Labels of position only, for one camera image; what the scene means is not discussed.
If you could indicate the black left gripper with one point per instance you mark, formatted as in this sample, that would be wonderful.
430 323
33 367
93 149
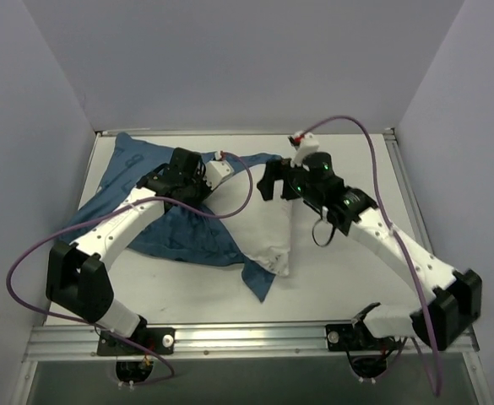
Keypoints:
197 191

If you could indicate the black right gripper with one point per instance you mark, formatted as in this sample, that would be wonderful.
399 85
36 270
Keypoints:
280 178

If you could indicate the blue cartoon print pillowcase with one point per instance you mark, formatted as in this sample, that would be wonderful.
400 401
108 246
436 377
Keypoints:
181 235

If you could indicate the white pillow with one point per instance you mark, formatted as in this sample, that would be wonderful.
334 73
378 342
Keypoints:
262 230

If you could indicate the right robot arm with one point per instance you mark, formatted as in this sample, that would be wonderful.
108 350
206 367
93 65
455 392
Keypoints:
449 300

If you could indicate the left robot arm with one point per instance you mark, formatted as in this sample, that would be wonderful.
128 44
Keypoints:
77 274

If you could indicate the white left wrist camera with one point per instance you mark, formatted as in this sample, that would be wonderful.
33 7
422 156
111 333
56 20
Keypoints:
217 172

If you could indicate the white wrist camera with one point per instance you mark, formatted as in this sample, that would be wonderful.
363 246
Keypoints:
217 172
304 143

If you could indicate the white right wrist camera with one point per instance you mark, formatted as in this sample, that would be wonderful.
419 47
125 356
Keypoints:
304 143

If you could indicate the aluminium back rail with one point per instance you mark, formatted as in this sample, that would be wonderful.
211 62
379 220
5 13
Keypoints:
150 132

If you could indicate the aluminium rail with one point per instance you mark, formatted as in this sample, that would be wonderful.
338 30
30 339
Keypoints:
411 194
229 341
150 132

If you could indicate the aluminium right side rail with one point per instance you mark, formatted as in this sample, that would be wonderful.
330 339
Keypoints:
411 194

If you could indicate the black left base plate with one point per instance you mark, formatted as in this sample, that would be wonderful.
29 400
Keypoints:
160 340

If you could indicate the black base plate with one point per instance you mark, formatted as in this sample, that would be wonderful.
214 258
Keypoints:
341 337
160 340

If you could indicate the aluminium front rail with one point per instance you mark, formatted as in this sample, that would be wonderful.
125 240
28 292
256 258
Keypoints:
229 341

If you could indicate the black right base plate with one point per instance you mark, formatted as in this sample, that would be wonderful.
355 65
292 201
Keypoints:
341 337

